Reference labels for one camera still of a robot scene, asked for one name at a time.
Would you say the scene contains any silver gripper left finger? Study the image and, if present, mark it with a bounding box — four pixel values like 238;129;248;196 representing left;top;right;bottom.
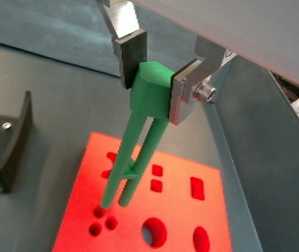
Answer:
96;0;147;90

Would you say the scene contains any green three prong object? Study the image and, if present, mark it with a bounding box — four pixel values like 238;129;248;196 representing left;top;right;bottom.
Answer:
100;61;173;209

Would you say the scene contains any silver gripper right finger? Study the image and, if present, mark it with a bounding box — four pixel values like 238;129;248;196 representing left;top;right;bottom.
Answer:
169;36;236;125

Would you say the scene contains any black curved fixture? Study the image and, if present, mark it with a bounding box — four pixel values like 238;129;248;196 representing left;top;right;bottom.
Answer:
0;92;33;193

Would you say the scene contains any red shape sorter block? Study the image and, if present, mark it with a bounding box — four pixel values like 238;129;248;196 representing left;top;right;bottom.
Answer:
52;133;234;252

